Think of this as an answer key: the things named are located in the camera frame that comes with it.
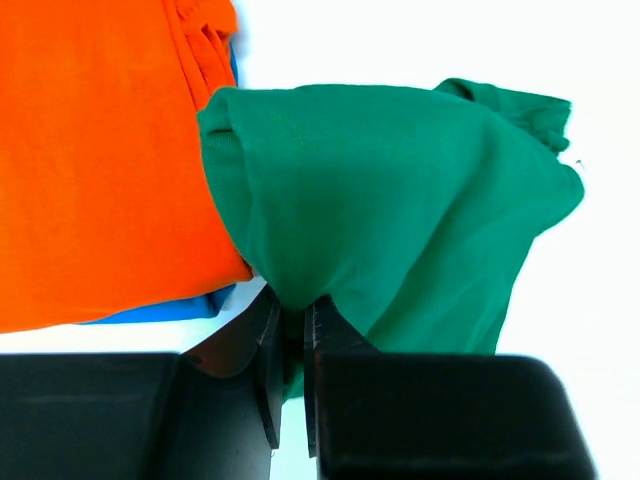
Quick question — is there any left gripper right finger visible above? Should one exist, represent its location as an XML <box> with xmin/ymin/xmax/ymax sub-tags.
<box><xmin>304</xmin><ymin>298</ymin><xmax>596</xmax><ymax>480</ymax></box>

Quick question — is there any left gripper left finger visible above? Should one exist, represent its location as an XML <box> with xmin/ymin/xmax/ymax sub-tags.
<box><xmin>1</xmin><ymin>288</ymin><xmax>282</xmax><ymax>479</ymax></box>

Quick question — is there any green t shirt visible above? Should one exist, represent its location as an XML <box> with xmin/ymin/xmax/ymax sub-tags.
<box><xmin>195</xmin><ymin>77</ymin><xmax>586</xmax><ymax>401</ymax></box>

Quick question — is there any folded blue t shirt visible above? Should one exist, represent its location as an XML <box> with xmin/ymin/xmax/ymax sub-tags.
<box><xmin>68</xmin><ymin>27</ymin><xmax>246</xmax><ymax>323</ymax></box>

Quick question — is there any folded orange t shirt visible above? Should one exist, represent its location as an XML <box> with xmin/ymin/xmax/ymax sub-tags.
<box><xmin>1</xmin><ymin>1</ymin><xmax>251</xmax><ymax>333</ymax></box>

